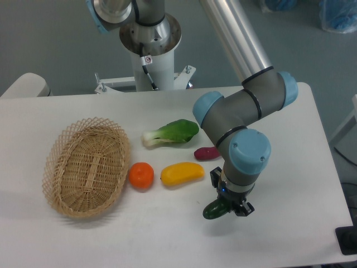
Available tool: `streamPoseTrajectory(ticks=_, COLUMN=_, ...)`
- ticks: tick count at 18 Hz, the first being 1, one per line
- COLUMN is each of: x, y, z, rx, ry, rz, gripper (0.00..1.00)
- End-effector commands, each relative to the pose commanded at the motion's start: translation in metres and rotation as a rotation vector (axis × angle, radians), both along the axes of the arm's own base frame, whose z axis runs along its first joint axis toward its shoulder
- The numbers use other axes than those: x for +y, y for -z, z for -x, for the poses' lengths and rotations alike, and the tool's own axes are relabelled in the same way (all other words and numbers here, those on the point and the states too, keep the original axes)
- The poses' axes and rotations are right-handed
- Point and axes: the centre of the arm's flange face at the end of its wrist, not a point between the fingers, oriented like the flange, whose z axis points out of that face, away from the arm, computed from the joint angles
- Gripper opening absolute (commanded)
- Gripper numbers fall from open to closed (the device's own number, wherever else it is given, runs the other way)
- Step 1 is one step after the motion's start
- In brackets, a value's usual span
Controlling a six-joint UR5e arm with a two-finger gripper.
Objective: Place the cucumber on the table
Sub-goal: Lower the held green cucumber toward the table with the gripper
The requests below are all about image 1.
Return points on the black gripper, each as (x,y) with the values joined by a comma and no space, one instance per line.
(236,194)

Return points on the dark green cucumber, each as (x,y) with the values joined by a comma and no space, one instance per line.
(217,209)

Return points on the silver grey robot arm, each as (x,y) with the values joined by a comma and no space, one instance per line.
(225,120)

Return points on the purple sweet potato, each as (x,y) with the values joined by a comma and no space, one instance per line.
(207,153)

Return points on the yellow mango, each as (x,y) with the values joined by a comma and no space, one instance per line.
(181,173)

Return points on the green bok choy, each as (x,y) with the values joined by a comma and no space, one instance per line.
(179,131)

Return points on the orange tangerine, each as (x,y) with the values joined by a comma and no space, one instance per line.
(141,175)

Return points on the black device at table edge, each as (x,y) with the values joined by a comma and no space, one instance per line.
(346,237)

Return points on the woven wicker basket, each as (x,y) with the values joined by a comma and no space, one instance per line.
(87,167)

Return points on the blue plastic bag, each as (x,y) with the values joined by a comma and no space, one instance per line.
(338,16)

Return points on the white chair back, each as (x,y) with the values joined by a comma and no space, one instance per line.
(28,85)

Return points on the white furniture frame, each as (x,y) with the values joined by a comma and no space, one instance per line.
(345,126)

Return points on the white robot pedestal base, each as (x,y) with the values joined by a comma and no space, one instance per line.
(152,52)

